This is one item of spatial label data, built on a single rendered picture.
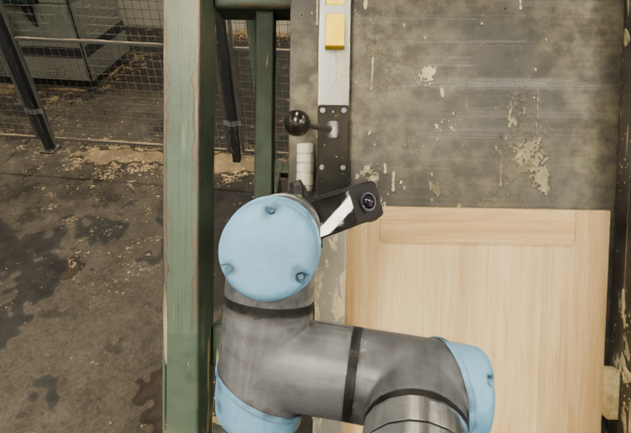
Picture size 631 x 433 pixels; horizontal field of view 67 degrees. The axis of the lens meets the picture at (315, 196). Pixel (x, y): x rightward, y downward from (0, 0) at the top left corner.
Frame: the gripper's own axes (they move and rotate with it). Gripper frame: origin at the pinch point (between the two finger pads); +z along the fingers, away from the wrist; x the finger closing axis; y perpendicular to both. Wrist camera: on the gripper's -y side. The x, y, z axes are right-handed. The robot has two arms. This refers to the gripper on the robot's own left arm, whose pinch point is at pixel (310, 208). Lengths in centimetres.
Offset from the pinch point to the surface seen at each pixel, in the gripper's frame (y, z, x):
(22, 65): 159, 237, -136
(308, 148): -2.5, 9.2, -9.0
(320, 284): 2.9, 8.1, 12.6
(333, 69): -10.5, 8.1, -19.5
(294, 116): -2.3, -3.7, -12.9
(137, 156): 118, 265, -61
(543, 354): -28.5, 10.6, 36.6
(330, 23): -12.3, 6.1, -26.0
